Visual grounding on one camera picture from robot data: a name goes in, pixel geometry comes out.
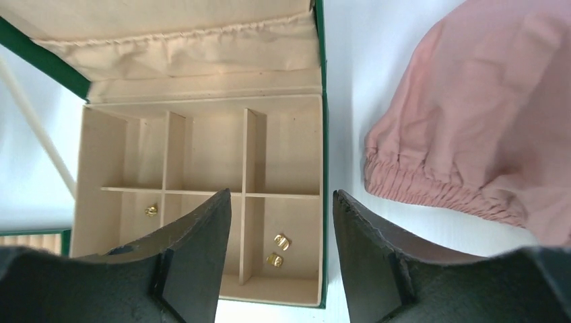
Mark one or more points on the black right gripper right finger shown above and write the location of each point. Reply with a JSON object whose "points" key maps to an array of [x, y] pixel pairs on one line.
{"points": [[392, 275]]}

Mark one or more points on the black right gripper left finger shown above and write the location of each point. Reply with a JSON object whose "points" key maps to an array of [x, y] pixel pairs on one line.
{"points": [[174, 274]]}

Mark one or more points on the small gold stud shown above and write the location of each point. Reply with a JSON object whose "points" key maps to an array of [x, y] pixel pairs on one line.
{"points": [[274, 260]]}

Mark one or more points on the small gold earring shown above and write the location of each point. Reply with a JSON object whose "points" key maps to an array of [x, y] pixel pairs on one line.
{"points": [[282, 241]]}

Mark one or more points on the green jewelry box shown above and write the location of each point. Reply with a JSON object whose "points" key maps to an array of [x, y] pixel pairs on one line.
{"points": [[186, 98]]}

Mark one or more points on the green jewelry tray insert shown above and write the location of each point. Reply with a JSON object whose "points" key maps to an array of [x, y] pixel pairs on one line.
{"points": [[56, 241]]}

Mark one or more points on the pink crumpled garment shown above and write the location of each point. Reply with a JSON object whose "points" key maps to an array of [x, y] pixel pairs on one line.
{"points": [[480, 121]]}

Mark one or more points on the metal clothes rack pole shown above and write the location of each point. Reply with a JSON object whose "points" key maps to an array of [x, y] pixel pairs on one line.
{"points": [[34, 122]]}

